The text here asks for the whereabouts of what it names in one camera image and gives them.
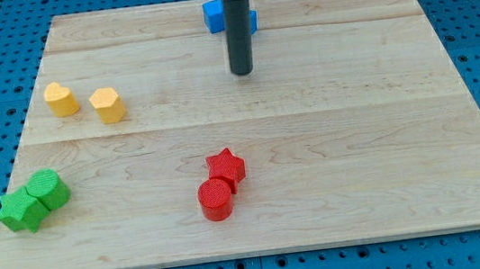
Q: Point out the green star block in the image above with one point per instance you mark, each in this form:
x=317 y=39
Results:
x=19 y=211

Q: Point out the light wooden board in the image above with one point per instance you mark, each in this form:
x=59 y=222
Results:
x=354 y=125

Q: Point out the red cylinder block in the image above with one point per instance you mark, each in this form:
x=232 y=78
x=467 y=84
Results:
x=215 y=197

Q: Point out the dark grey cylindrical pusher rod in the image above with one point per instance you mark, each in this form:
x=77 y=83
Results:
x=238 y=36

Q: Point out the blue cube block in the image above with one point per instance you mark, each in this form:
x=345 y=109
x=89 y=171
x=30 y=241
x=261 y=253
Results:
x=214 y=19

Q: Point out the red star block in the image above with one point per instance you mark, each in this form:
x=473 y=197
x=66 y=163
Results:
x=228 y=167

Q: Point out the green cylinder block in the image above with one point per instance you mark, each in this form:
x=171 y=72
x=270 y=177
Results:
x=47 y=186

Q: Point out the yellow hexagon block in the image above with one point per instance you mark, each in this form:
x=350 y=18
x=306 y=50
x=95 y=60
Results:
x=108 y=105

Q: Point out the yellow heart block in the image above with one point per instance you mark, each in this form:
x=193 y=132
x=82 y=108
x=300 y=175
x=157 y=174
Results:
x=61 y=100

